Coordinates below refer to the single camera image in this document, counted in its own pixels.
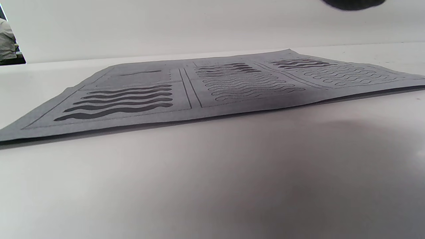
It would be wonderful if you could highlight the grey water writing practice cloth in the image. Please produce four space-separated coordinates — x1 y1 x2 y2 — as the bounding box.
0 49 425 143

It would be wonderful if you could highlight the white backdrop board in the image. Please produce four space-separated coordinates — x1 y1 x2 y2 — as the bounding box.
0 0 425 64

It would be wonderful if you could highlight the person's left hand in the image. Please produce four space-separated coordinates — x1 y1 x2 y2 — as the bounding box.
321 0 387 11

